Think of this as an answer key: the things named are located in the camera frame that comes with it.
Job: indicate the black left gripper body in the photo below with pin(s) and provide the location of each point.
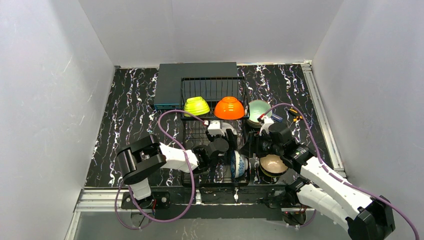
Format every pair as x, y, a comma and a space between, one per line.
230, 138

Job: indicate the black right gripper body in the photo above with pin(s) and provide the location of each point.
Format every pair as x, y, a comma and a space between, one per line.
253, 147

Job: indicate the dark blue beige bowl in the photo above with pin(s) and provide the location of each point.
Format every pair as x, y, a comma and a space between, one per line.
272, 166

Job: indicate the blue patterned bowl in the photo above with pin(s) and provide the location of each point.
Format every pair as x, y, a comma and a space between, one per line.
239, 163

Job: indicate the orange white bowl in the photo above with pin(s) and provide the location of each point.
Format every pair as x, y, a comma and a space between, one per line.
229, 108

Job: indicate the green white bowl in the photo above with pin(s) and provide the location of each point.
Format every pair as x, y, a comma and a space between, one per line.
196, 106

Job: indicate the dark striped white bowl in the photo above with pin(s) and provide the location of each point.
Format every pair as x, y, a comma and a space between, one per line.
225, 127

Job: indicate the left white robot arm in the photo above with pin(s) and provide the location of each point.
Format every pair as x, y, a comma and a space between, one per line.
142, 158

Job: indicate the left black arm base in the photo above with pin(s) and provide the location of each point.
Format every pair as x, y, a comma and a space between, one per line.
158, 200

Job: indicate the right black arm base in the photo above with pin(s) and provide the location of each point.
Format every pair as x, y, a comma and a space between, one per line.
285, 202

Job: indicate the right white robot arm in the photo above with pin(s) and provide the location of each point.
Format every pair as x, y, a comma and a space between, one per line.
364, 217

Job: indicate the blue red screwdriver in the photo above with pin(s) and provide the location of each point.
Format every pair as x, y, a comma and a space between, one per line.
276, 118

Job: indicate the pale green bowl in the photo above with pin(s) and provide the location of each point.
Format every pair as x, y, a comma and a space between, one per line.
256, 109

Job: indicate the dark grey flat box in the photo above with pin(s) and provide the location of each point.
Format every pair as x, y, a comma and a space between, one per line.
177, 81

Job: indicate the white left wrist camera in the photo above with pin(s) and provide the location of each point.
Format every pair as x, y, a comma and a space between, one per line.
214, 128

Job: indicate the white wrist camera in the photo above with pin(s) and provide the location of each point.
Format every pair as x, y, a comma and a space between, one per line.
214, 128
265, 122

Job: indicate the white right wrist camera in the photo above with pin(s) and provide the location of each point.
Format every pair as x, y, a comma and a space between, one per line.
265, 122

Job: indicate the black wire dish rack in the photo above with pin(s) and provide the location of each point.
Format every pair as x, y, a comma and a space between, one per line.
194, 130

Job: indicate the yellow black T-handle hex key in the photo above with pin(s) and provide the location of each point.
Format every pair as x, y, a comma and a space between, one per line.
295, 118

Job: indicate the aluminium table edge rail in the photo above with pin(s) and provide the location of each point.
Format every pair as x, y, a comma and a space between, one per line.
333, 151

